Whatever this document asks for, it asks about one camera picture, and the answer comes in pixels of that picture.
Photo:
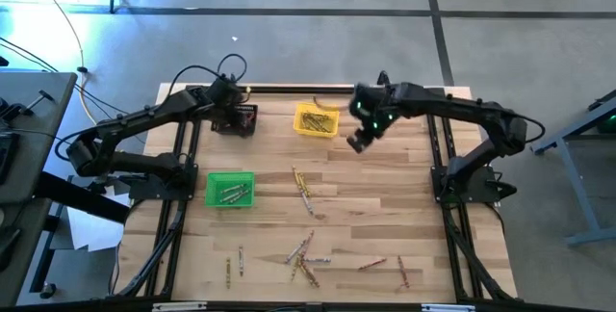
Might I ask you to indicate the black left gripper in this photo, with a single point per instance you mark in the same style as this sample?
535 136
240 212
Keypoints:
226 105

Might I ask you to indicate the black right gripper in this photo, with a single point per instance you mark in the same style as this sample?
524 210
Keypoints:
369 136

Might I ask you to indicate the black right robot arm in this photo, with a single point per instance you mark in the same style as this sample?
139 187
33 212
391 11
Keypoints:
457 105

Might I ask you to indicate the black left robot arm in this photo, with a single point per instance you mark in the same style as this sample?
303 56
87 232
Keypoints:
144 115

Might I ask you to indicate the black plastic basket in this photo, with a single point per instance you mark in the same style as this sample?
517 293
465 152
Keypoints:
250 132

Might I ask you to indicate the yellow plastic basket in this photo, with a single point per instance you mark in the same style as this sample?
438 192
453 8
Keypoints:
298 129

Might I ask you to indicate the green plastic basket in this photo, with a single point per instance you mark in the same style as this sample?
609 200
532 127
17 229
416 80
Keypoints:
212 179

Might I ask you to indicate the black desk support beam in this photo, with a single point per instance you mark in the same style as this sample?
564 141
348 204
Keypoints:
82 199

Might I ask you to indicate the white strip on beam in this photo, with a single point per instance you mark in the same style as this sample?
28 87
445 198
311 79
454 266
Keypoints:
447 307
178 306

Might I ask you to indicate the white paper sheets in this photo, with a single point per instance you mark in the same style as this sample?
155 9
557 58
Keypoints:
91 230

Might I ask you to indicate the grey side desk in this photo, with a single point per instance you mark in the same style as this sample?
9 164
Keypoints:
38 95

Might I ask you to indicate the black clamp tool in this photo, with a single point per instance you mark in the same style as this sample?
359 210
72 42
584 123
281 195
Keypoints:
14 110

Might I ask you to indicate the grey-legged wooden workstation table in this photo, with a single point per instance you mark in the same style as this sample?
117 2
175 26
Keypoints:
577 182

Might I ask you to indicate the black computer tower green LEDs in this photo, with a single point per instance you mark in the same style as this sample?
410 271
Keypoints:
608 122

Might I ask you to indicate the black caster wheel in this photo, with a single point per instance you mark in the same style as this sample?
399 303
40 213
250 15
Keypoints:
48 291

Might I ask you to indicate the black frame clamp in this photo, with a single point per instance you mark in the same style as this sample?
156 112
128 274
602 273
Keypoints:
383 77

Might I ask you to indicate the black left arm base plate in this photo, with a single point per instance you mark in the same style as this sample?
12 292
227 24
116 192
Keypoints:
144 190

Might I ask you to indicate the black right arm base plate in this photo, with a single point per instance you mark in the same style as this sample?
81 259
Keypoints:
476 179

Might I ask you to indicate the black horizontal frame beam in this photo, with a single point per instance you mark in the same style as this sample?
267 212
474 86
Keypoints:
337 308

